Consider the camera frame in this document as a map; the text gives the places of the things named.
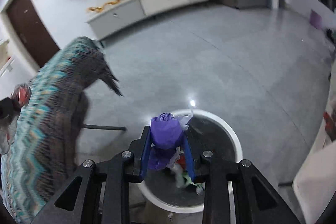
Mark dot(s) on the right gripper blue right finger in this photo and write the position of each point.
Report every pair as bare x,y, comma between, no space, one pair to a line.
189,160

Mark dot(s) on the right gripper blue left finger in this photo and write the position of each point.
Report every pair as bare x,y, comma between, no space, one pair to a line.
140,150

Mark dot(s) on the purple plastic bag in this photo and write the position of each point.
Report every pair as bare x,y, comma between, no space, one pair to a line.
167,138

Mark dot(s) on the white round trash bin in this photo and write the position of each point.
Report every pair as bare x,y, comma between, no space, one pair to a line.
213,134

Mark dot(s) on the zigzag patterned rug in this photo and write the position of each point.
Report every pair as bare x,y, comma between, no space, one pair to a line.
41,156

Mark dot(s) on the clear plastic bag with red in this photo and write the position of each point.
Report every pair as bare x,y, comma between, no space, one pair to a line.
10,110

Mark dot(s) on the white TV console cabinet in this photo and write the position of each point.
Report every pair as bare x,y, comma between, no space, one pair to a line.
129,12

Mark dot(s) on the golden dragon ornament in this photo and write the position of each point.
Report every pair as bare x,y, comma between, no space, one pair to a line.
102,8

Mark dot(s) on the white shoe cabinet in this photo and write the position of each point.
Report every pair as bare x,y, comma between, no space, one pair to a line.
6,59

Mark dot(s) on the brown entrance door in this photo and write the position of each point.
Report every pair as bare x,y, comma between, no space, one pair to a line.
31,31

